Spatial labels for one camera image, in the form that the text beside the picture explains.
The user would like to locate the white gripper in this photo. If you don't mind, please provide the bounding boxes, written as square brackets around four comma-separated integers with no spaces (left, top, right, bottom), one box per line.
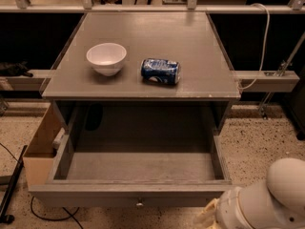
[193,187,253,229]

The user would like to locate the grey top drawer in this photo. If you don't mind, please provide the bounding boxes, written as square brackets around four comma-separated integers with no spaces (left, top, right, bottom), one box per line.
[28,107,248,208]

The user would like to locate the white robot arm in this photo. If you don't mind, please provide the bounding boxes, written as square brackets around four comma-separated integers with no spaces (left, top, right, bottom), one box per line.
[193,158,305,229]

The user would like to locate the grey drawer cabinet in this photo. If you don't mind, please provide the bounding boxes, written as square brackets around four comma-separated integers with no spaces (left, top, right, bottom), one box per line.
[42,12,240,129]

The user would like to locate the blue crushed soda can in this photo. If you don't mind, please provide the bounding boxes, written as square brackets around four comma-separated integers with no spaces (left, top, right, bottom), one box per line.
[141,58,180,85]

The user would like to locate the cardboard box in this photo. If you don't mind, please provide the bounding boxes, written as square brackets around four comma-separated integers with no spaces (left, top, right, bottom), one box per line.
[23,104,62,188]

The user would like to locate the white plastic bowl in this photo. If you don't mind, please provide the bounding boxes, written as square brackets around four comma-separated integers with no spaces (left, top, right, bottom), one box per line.
[86,43,127,76]

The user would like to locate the black floor bar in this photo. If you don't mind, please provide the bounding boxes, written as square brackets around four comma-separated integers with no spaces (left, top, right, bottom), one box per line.
[0,145,27,224]

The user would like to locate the black floor cable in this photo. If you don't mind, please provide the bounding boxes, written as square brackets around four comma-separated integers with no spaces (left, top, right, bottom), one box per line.
[30,196,84,229]

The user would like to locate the metal rail frame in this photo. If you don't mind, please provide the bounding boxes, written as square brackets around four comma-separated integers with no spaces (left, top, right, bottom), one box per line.
[1,0,299,118]

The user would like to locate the white cable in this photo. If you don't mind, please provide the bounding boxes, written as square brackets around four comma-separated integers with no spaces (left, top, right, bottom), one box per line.
[236,2,271,91]

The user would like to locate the black object on rail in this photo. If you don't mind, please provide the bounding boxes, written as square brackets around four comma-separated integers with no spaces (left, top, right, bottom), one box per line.
[0,61,33,77]

